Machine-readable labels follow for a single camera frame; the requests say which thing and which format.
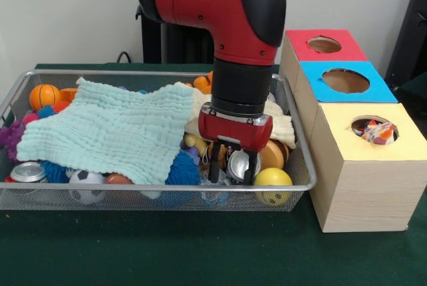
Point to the red and silver can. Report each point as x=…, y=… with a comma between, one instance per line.
x=28, y=172

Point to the cream waffle cloth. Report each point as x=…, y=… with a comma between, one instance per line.
x=282, y=126

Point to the crushed silver can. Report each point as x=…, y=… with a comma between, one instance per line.
x=237, y=166

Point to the crushed clear plastic bottle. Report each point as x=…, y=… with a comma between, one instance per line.
x=204, y=182

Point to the dark green table cloth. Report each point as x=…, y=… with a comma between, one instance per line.
x=166, y=249

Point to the black upright panel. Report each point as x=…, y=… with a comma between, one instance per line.
x=413, y=16

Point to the wooden box three round holes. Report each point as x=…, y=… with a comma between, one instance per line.
x=367, y=192

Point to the orange rubber toy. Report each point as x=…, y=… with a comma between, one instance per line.
x=201, y=82

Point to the small soccer ball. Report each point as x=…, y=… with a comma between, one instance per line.
x=86, y=184

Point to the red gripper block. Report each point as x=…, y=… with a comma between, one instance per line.
x=233, y=131

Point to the small polka dot paper ball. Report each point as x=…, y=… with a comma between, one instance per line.
x=378, y=132

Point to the yellow ball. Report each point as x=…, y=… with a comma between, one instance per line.
x=273, y=182

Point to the mint waffle cloth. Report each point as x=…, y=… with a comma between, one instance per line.
x=83, y=126

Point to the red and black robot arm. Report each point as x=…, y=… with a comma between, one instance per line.
x=227, y=16

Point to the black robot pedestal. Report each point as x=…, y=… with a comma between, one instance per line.
x=187, y=46

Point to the orange toy basketball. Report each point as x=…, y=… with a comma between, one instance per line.
x=44, y=97

